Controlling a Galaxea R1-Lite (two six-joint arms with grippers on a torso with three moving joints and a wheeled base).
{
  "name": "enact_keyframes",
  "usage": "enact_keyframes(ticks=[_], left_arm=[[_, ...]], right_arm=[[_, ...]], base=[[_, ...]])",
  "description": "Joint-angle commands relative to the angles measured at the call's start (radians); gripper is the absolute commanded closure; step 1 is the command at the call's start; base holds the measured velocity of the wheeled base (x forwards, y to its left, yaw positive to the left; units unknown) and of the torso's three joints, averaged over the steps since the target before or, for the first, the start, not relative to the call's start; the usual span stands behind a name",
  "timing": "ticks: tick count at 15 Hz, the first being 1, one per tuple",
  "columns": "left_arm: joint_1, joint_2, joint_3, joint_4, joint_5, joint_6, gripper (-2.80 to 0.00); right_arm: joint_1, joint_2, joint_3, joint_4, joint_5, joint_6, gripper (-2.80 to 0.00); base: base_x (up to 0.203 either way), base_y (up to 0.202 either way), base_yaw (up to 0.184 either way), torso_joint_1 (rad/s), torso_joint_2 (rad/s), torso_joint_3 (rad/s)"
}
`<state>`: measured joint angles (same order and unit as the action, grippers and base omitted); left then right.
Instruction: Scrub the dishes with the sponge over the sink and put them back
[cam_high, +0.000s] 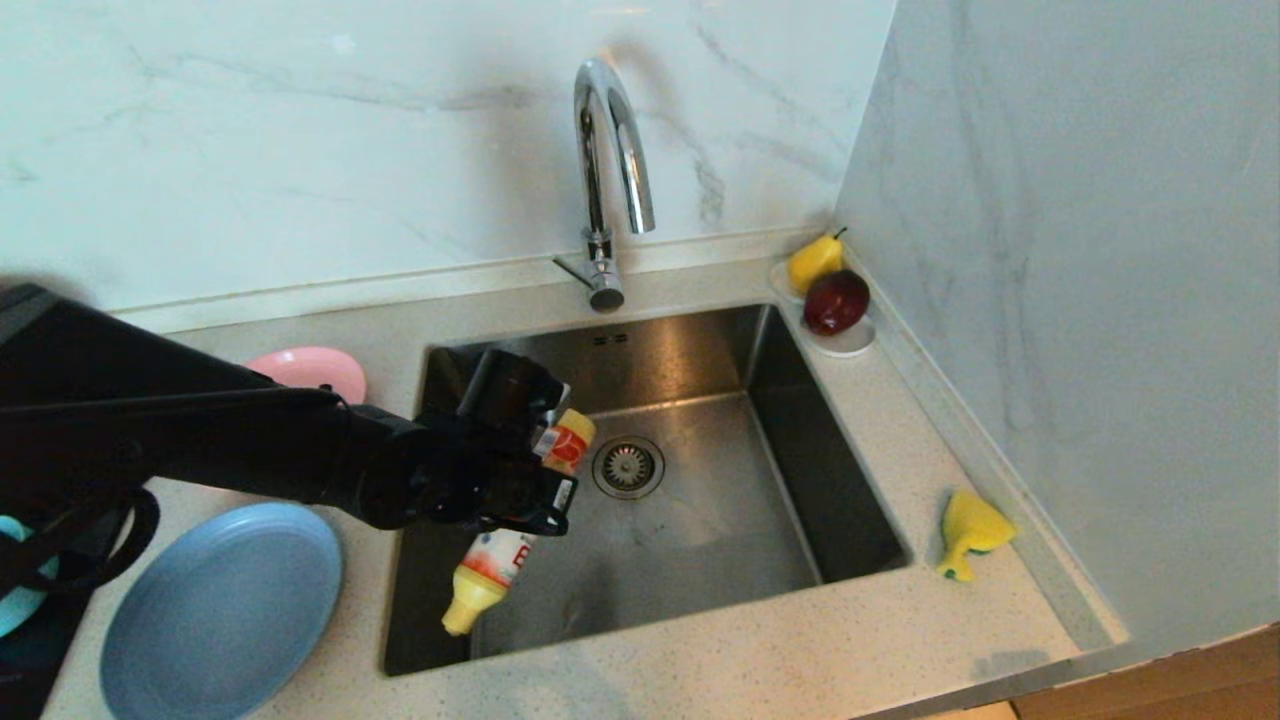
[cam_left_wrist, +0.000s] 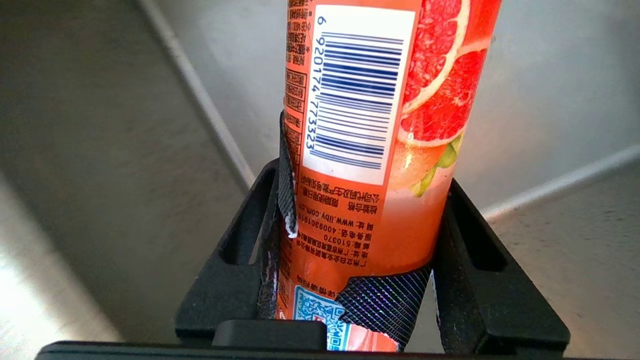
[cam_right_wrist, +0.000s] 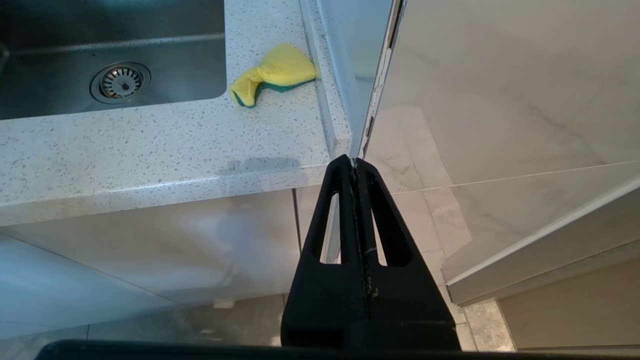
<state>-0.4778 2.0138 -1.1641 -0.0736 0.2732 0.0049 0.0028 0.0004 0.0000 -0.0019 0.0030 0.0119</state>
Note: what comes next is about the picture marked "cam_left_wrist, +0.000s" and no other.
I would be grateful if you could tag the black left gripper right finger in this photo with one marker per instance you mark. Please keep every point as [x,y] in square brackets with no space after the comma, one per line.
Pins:
[485,295]

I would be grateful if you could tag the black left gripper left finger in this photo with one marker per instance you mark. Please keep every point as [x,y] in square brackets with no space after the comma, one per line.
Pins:
[235,285]

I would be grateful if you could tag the orange dish soap bottle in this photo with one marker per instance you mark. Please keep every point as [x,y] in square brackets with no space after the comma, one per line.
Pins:
[380,150]

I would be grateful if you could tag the stainless steel sink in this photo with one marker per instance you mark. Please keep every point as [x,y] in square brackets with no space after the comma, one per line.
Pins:
[125,175]

